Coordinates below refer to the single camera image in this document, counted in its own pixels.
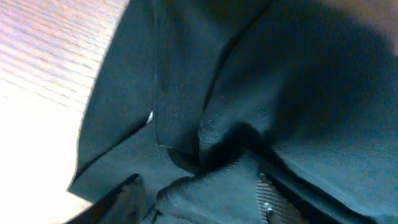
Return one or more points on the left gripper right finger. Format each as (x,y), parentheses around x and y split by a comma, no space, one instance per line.
(273,207)

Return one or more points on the black t-shirt with logo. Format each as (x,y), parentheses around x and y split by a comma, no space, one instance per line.
(200,97)

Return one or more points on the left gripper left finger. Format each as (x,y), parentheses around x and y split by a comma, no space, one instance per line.
(126,204)

